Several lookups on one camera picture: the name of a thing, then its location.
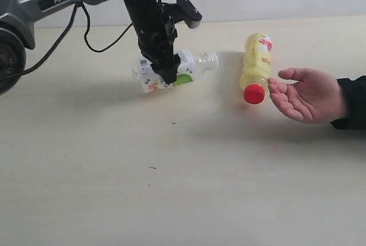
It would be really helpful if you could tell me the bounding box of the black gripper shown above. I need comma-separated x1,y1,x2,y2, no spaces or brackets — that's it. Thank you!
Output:
124,0,180,84

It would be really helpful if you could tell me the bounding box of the clear bottle white cartoon label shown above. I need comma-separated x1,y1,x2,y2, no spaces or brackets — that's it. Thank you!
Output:
132,50,219,94

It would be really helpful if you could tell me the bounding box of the yellow bottle red cap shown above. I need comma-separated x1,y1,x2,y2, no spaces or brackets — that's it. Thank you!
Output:
239,33,273,105

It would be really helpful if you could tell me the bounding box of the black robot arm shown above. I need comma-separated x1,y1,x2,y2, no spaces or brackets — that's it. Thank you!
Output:
1,0,180,93

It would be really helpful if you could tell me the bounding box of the black sleeved forearm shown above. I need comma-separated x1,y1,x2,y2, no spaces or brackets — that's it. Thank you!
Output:
331,76,365,131

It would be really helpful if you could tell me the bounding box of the person's open hand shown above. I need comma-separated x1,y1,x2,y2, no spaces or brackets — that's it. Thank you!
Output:
268,68,349,124

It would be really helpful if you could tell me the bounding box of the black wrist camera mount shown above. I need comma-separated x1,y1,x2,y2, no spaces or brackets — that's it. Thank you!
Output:
162,0,202,29

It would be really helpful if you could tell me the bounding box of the black cable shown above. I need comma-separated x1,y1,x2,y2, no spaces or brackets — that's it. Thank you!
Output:
0,2,135,81

